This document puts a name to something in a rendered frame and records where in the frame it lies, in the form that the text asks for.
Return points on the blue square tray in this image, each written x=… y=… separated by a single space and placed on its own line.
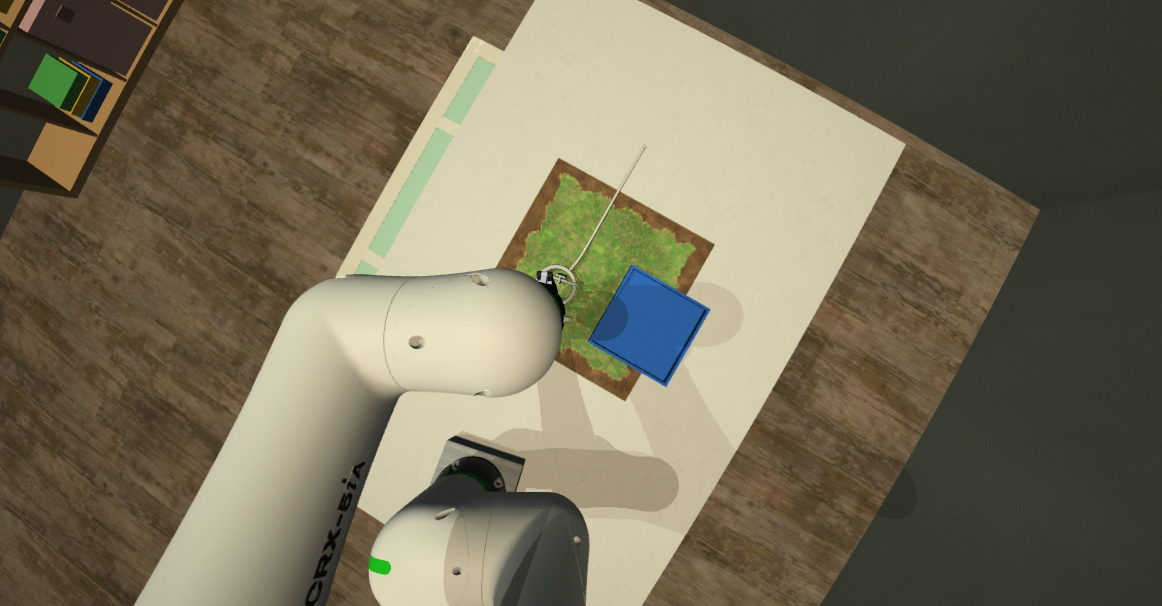
x=649 y=325

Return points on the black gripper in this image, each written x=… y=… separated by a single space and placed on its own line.
x=547 y=278

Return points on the white ring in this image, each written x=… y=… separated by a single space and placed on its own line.
x=571 y=276

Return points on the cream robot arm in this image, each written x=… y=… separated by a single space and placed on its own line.
x=269 y=523

